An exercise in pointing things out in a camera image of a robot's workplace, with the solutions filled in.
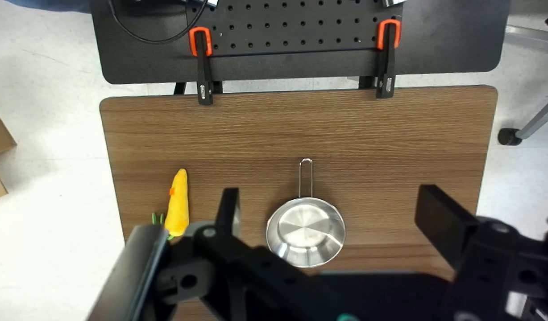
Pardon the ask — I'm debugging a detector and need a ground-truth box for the orange black clamp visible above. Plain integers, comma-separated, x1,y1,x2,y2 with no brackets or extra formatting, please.
377,19,402,99
189,27,214,106

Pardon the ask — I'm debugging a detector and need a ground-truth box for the grey chair leg with caster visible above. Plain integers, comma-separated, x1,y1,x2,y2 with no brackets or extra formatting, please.
498,102,548,147

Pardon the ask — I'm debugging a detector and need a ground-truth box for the black cable on plate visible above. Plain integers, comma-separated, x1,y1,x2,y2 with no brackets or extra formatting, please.
107,0,211,45

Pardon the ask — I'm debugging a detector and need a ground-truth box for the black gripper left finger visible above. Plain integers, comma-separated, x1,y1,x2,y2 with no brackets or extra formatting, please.
216,188,239,236

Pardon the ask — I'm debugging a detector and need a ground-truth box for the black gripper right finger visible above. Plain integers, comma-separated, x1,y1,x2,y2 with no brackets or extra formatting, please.
414,184,479,270

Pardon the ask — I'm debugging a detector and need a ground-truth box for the small steel frying pan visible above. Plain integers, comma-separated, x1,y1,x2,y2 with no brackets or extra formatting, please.
264,158,346,270

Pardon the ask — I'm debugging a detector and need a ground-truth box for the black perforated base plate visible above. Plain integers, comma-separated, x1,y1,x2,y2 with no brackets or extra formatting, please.
89,0,511,85

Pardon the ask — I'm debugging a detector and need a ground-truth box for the left orange black clamp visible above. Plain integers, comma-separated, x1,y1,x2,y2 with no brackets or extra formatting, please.
189,27,214,106

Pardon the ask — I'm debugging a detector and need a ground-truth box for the yellow carrot plush toy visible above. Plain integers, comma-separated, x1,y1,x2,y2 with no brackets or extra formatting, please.
164,168,189,238

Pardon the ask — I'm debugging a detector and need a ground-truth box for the right orange black clamp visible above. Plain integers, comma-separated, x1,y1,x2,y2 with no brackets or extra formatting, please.
377,19,402,99

